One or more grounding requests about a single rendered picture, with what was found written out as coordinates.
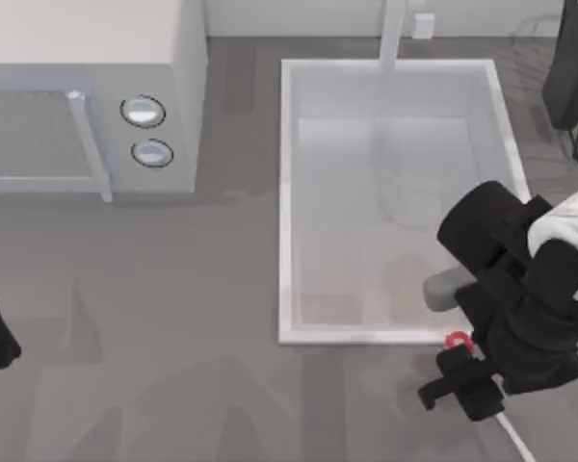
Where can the pale grey rounded box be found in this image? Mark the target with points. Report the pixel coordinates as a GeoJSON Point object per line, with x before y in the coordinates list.
{"type": "Point", "coordinates": [440, 291]}

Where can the white sink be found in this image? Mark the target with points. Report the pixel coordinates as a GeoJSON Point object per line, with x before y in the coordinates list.
{"type": "Point", "coordinates": [289, 216]}

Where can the black folding stand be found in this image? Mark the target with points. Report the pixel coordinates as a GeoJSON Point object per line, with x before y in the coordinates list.
{"type": "Point", "coordinates": [566, 82]}

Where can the tall white tap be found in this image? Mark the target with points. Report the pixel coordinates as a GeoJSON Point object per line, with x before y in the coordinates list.
{"type": "Point", "coordinates": [390, 38]}

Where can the small round microwave knob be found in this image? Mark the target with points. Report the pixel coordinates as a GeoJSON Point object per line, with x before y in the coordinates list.
{"type": "Point", "coordinates": [152, 153]}

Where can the pale microwave oven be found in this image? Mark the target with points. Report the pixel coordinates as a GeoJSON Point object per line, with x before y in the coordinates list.
{"type": "Point", "coordinates": [183, 96]}

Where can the large round microwave knob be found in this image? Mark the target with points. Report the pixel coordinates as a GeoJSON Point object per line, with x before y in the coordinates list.
{"type": "Point", "coordinates": [142, 112]}

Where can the grey microwave door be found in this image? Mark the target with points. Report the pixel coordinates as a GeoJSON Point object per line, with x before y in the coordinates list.
{"type": "Point", "coordinates": [24, 135]}

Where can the small white wall box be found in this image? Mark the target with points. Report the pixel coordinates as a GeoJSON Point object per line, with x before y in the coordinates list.
{"type": "Point", "coordinates": [424, 26]}

